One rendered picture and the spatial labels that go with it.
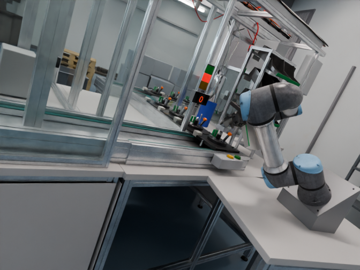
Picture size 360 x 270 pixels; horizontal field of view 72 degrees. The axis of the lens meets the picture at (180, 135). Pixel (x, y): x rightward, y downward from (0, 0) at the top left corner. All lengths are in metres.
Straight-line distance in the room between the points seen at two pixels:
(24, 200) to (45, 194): 0.07
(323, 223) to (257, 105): 0.68
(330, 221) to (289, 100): 0.67
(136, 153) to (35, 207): 0.43
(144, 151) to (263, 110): 0.54
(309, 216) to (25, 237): 1.22
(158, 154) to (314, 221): 0.79
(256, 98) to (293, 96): 0.13
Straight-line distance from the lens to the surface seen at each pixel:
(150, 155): 1.17
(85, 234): 1.22
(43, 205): 1.06
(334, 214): 1.43
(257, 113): 1.03
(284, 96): 1.02
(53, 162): 0.99
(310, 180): 1.29
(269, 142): 1.13
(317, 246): 1.28
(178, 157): 1.27
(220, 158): 1.40
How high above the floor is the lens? 1.34
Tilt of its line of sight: 14 degrees down
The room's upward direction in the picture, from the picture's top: 21 degrees clockwise
